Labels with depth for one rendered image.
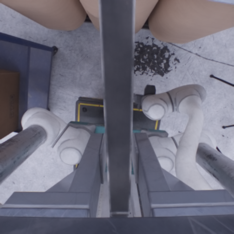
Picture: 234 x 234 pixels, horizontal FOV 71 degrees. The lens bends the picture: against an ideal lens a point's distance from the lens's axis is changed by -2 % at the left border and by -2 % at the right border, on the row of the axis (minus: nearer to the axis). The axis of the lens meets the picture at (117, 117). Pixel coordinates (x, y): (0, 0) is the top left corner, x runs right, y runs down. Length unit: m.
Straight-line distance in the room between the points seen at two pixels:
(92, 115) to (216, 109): 1.24
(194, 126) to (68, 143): 0.58
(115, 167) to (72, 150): 0.71
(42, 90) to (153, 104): 1.16
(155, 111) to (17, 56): 0.94
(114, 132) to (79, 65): 1.53
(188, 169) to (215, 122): 1.48
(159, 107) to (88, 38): 1.11
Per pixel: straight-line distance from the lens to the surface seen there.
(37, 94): 1.68
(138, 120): 1.38
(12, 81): 1.23
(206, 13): 0.81
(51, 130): 0.87
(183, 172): 0.54
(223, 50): 1.90
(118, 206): 0.20
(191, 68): 1.77
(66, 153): 0.89
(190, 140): 0.61
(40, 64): 1.64
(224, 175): 0.67
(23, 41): 1.17
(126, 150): 0.16
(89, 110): 1.36
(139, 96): 0.95
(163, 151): 0.91
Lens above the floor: 1.63
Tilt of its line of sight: 74 degrees down
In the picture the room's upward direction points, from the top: 179 degrees counter-clockwise
